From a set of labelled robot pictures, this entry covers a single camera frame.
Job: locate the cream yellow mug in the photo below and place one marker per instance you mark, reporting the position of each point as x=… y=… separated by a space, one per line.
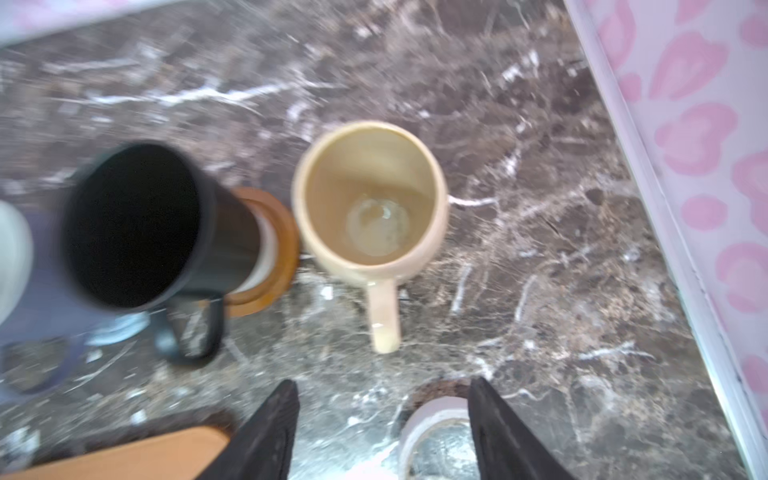
x=371 y=204

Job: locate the clear tape roll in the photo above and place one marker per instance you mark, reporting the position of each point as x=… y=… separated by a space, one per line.
x=436 y=442

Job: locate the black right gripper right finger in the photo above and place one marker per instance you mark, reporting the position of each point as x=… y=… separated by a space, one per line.
x=505 y=447

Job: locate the black mug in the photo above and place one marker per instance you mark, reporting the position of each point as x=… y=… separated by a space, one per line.
x=144 y=228

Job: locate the brown wooden round coaster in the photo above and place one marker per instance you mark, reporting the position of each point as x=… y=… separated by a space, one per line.
x=278 y=258

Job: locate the orange rectangular tray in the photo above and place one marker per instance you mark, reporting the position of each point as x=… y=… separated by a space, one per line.
x=183 y=454

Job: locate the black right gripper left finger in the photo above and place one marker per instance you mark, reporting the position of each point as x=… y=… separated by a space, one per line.
x=262 y=448

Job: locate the white mug purple handle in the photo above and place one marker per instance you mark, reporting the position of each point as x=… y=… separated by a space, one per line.
x=39 y=301

